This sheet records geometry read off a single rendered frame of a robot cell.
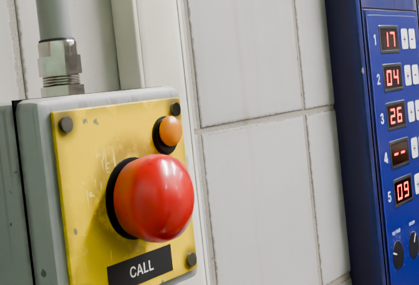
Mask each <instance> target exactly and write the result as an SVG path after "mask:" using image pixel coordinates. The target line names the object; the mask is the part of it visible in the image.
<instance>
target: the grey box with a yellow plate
mask: <svg viewBox="0 0 419 285"><path fill-rule="evenodd" d="M162 116H174V117H176V118H177V119H178V120H179V122H180V124H181V128H182V136H181V139H180V141H179V142H178V143H177V146H176V148H175V150H174V151H173V152H172V153H171V154H169V156H171V157H174V158H177V159H178V160H179V161H181V162H182V163H183V164H184V165H185V167H186V168H187V165H186V154H185V143H184V136H183V125H182V119H181V107H180V96H179V93H178V91H177V89H174V88H173V87H170V86H164V87H162V86H159V87H147V88H140V89H127V90H114V91H108V92H95V93H87V94H75V95H63V96H55V97H43V98H36V99H23V100H12V101H11V102H1V103H0V285H176V284H178V283H180V282H182V281H185V280H187V279H189V278H192V277H193V276H195V274H196V272H197V269H198V265H197V257H196V247H195V236H194V229H193V219H192V217H191V221H190V223H189V225H188V227H187V229H186V230H185V231H184V232H183V234H181V235H180V236H179V237H177V238H175V239H173V240H170V241H167V242H165V243H149V242H147V241H144V240H142V239H139V238H136V237H134V236H132V235H130V234H128V233H127V232H126V231H124V229H123V228H122V227H121V226H120V224H119V222H118V219H117V217H116V214H115V210H114V205H113V193H114V188H115V183H116V181H117V178H118V175H119V173H120V172H121V170H122V169H123V167H124V166H125V165H126V164H128V163H130V162H132V161H134V160H136V159H138V158H141V157H144V156H146V155H149V154H158V153H159V152H158V151H157V149H156V148H155V146H154V143H153V138H152V132H153V126H154V124H155V122H156V120H157V119H158V118H160V117H162Z"/></svg>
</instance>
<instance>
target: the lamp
mask: <svg viewBox="0 0 419 285"><path fill-rule="evenodd" d="M159 134H160V138H161V140H162V142H163V143H164V144H165V145H168V146H169V147H172V146H175V145H176V144H177V143H178V142H179V141H180V139H181V136H182V128H181V124H180V122H179V120H178V119H177V118H176V117H174V116H167V117H165V118H164V119H163V120H162V121H161V123H160V127H159Z"/></svg>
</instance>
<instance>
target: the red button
mask: <svg viewBox="0 0 419 285"><path fill-rule="evenodd" d="M113 205H114V210H115V214H116V217H117V219H118V222H119V224H120V226H121V227H122V228H123V229H124V231H126V232H127V233H128V234H130V235H132V236H134V237H136V238H139V239H142V240H144V241H147V242H149V243H165V242H167V241H170V240H173V239H175V238H177V237H179V236H180V235H181V234H183V232H184V231H185V230H186V229H187V227H188V225H189V223H190V221H191V217H192V215H193V210H194V205H195V191H194V187H193V182H192V179H191V176H190V173H189V171H188V169H187V168H186V167H185V165H184V164H183V163H182V162H181V161H179V160H178V159H177V158H174V157H171V156H169V155H165V154H162V153H158V154H149V155H146V156H144V157H141V158H138V159H136V160H134V161H132V162H130V163H128V164H126V165H125V166H124V167H123V169H122V170H121V172H120V173H119V175H118V178H117V181H116V183H115V188H114V193H113Z"/></svg>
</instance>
